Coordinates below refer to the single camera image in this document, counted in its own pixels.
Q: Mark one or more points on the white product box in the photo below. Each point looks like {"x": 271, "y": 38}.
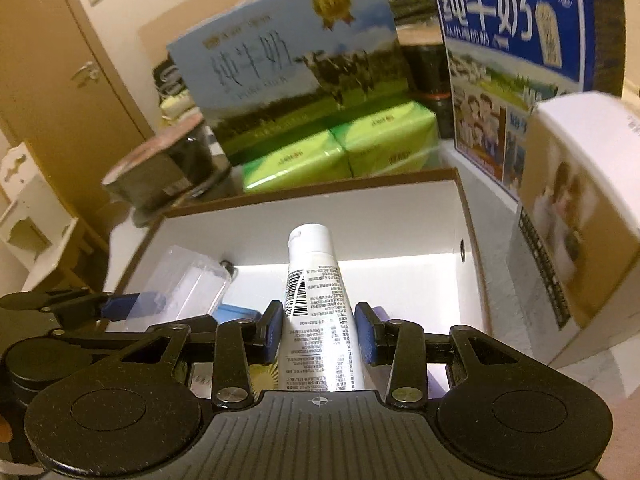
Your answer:
{"x": 590, "y": 200}

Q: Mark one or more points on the brown carton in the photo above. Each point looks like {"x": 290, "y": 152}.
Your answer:
{"x": 150, "y": 35}

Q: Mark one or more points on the wooden door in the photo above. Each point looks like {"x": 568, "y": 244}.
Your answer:
{"x": 50, "y": 85}

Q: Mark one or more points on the milk carton box cow print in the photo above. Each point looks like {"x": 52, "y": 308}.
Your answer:
{"x": 280, "y": 70}

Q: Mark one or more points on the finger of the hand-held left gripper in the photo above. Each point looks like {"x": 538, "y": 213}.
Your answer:
{"x": 120, "y": 306}
{"x": 100, "y": 336}

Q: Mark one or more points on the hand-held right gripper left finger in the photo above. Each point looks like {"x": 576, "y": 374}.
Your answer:
{"x": 270, "y": 332}

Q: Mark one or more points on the pale plastic packets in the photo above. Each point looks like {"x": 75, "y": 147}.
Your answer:
{"x": 177, "y": 107}

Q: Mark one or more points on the brown cardboard box white inside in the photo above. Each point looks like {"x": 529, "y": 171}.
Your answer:
{"x": 400, "y": 230}

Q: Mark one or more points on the blue milk carton box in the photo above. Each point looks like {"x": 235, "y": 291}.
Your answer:
{"x": 500, "y": 60}

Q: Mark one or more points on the black bag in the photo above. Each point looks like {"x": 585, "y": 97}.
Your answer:
{"x": 167, "y": 80}

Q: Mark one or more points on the dark jar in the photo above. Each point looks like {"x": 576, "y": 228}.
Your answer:
{"x": 425, "y": 75}

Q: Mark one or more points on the green tissue pack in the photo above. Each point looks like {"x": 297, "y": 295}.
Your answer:
{"x": 290, "y": 160}
{"x": 390, "y": 135}

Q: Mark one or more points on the white squeeze tube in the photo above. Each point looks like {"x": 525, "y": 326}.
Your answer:
{"x": 317, "y": 300}

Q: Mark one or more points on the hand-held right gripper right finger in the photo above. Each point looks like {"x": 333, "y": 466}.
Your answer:
{"x": 364, "y": 332}

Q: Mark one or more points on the white carved wooden rack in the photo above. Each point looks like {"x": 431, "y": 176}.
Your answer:
{"x": 35, "y": 210}

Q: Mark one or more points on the clear plastic case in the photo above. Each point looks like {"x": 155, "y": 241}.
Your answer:
{"x": 195, "y": 280}

